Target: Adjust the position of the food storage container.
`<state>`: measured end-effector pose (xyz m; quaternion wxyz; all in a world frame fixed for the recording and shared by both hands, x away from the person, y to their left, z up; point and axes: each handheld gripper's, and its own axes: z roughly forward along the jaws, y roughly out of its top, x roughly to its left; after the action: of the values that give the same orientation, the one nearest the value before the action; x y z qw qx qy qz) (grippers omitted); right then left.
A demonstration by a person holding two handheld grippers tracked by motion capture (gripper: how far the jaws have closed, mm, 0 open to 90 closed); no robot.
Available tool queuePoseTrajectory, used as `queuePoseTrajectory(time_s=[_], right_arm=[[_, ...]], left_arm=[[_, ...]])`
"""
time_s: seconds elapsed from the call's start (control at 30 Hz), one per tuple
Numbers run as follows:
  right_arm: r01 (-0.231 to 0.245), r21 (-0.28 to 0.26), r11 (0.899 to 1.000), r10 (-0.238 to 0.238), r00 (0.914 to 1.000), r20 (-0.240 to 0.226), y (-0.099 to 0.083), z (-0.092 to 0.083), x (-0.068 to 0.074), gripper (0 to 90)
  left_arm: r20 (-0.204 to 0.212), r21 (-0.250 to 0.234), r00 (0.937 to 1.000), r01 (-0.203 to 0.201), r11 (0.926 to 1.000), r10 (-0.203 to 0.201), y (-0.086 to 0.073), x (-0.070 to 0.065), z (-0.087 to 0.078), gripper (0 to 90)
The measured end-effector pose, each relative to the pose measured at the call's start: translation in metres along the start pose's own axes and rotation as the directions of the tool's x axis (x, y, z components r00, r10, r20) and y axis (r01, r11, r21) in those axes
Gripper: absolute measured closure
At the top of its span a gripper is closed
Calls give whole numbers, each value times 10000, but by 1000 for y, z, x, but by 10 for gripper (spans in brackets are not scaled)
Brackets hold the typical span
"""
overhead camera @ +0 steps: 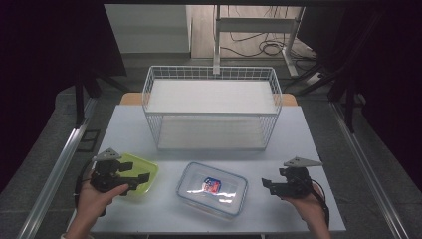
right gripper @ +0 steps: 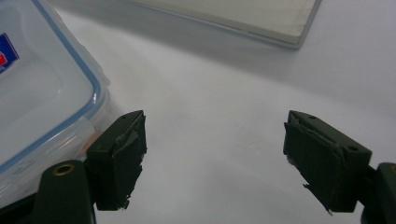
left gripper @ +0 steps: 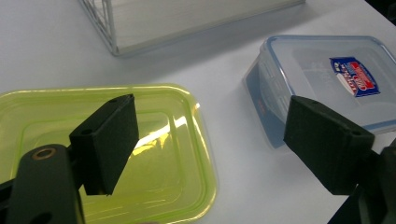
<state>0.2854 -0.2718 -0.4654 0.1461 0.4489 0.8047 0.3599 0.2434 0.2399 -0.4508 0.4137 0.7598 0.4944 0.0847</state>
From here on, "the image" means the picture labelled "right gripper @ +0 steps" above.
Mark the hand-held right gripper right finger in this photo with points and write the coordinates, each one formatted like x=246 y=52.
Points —
x=323 y=161

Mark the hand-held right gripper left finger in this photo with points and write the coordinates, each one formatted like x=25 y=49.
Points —
x=116 y=161

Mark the clear plastic food container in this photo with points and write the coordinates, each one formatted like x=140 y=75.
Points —
x=46 y=93

